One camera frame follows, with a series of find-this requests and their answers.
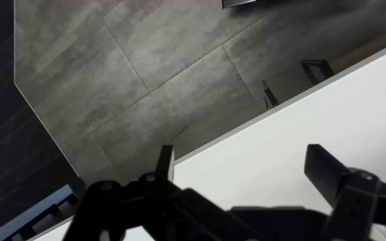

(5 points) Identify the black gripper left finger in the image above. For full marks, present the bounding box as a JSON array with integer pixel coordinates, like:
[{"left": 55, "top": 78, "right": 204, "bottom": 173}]
[{"left": 63, "top": 144, "right": 257, "bottom": 241}]

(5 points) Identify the blue frame cart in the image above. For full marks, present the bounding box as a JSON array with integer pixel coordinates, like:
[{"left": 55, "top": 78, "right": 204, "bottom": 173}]
[{"left": 0, "top": 184, "right": 79, "bottom": 241}]

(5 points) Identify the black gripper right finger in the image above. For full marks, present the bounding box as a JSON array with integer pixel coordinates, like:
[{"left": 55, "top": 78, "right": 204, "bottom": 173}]
[{"left": 303, "top": 144, "right": 386, "bottom": 241}]

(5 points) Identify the black cabinet handle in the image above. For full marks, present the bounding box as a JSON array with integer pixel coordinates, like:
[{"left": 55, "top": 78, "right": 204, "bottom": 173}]
[
  {"left": 299, "top": 59, "right": 336, "bottom": 86},
  {"left": 261, "top": 79, "right": 280, "bottom": 110}
]

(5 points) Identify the wooden base cabinet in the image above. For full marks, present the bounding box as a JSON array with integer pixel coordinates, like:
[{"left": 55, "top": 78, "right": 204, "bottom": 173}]
[{"left": 331, "top": 27, "right": 386, "bottom": 75}]

